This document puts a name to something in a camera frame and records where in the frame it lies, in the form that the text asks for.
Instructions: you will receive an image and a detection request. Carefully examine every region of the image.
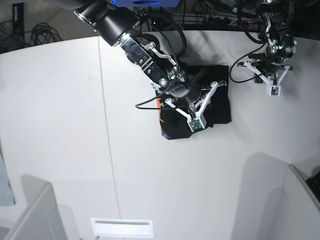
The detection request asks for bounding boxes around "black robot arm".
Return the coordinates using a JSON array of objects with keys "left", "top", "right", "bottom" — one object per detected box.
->
[{"left": 50, "top": 0, "right": 213, "bottom": 113}]

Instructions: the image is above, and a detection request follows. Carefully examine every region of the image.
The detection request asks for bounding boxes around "black stand post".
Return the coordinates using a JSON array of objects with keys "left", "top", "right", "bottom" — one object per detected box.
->
[{"left": 12, "top": 2, "right": 25, "bottom": 48}]

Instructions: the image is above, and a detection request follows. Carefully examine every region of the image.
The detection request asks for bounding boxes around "white partition panel left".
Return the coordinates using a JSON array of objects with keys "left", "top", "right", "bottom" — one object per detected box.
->
[{"left": 5, "top": 183, "right": 68, "bottom": 240}]

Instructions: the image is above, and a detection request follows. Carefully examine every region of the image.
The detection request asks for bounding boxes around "black T-shirt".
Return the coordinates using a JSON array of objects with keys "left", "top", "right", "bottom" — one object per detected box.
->
[{"left": 154, "top": 65, "right": 232, "bottom": 140}]

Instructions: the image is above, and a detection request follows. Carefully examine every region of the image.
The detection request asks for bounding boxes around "blue box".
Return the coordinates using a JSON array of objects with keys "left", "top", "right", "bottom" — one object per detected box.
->
[{"left": 112, "top": 0, "right": 180, "bottom": 7}]

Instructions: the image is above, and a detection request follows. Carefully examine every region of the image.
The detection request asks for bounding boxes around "white partition panel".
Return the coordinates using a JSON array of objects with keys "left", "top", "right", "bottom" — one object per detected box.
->
[
  {"left": 5, "top": 183, "right": 68, "bottom": 240},
  {"left": 262, "top": 163, "right": 320, "bottom": 240}
]

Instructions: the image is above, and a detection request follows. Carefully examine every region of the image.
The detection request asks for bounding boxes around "coiled black cable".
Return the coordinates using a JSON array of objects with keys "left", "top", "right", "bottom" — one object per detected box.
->
[{"left": 29, "top": 22, "right": 63, "bottom": 47}]

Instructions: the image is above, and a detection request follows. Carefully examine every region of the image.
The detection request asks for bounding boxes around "white partition panel right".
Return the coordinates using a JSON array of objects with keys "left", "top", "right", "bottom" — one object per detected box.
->
[{"left": 262, "top": 163, "right": 320, "bottom": 240}]

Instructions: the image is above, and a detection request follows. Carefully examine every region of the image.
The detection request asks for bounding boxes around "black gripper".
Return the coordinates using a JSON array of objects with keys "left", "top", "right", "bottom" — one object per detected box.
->
[{"left": 166, "top": 77, "right": 210, "bottom": 113}]

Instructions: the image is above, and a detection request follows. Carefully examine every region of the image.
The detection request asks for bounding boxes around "black keyboard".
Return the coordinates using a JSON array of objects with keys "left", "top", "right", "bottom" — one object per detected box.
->
[{"left": 306, "top": 172, "right": 320, "bottom": 201}]

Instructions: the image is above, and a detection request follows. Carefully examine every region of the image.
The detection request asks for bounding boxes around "black gripper second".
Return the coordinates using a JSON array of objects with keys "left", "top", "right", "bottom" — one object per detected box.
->
[{"left": 249, "top": 53, "right": 286, "bottom": 84}]

